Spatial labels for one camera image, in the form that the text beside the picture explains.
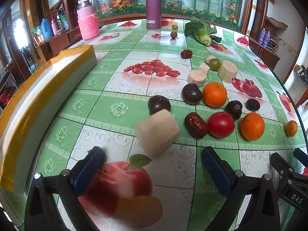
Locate pink jar with knit sleeve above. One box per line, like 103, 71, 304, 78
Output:
77, 0, 99, 40

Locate green round fruit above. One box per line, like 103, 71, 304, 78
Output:
208, 59, 221, 71

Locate purple thermos bottle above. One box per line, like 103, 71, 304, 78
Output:
146, 0, 162, 29

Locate white foam tray yellow rim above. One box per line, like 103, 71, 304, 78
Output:
1, 45, 97, 194

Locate dark red jujube date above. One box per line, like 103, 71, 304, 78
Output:
184, 112, 208, 139

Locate wooden cabinet counter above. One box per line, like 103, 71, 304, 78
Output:
33, 26, 82, 61

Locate pink bottle on counter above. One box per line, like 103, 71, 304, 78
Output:
51, 17, 58, 35

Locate brown round fruit far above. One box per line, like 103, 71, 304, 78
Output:
170, 31, 177, 39

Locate small beige cube chunk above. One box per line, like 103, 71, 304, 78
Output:
199, 62, 210, 74

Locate far red jujube date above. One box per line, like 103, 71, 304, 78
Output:
181, 49, 193, 59

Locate orange mandarin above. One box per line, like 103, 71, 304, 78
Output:
203, 82, 227, 108
240, 113, 265, 141

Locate beige round chunk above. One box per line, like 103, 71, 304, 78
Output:
187, 69, 207, 87

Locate tiny beige chunk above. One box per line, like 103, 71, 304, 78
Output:
205, 55, 215, 64

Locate green bok choy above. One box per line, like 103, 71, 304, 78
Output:
184, 17, 222, 46

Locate small orange tangerine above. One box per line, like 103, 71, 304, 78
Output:
284, 121, 298, 137

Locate small dark plum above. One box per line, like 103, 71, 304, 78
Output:
245, 99, 260, 112

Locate purple cans on shelf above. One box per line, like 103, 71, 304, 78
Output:
258, 28, 271, 48

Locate blue plastic jug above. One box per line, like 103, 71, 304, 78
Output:
41, 18, 54, 41

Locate green grape near bottle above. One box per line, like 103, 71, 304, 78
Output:
172, 24, 178, 30

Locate large beige cylinder chunk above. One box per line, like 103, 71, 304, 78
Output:
135, 109, 180, 158

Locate red tomato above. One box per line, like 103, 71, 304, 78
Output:
207, 112, 235, 138

